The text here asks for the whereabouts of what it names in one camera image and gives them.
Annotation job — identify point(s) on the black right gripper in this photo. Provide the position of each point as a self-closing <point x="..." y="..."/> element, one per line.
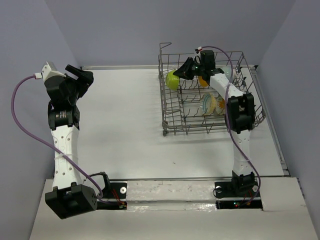
<point x="184" y="71"/>

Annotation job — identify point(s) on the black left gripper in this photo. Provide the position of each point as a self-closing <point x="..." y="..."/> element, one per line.
<point x="86" y="77"/>

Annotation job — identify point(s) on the white square bowl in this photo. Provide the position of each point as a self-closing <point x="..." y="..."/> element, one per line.
<point x="172" y="81"/>

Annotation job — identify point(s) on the orange yellow bowl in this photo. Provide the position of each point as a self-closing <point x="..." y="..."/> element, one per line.
<point x="202" y="82"/>

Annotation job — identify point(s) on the blue yellow patterned bowl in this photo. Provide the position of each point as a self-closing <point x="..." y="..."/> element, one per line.
<point x="208" y="104"/>

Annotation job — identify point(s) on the teal green bowl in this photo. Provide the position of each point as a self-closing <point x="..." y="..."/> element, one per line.
<point x="229" y="72"/>

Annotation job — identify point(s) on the orange flower patterned bowl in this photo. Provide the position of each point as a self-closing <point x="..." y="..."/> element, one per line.
<point x="220" y="107"/>

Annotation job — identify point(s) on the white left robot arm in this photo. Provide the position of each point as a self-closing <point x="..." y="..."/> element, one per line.
<point x="74" y="192"/>

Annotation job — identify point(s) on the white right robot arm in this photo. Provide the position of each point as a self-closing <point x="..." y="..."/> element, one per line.
<point x="239" y="118"/>

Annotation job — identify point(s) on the grey wire dish rack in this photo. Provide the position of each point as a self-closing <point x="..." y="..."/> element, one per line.
<point x="180" y="109"/>

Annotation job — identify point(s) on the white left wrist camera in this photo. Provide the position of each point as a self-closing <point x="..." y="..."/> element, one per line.
<point x="48" y="70"/>

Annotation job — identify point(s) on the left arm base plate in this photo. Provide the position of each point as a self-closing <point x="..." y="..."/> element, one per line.
<point x="116" y="197"/>

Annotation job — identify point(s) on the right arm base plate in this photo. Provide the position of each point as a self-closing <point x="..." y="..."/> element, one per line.
<point x="228" y="199"/>

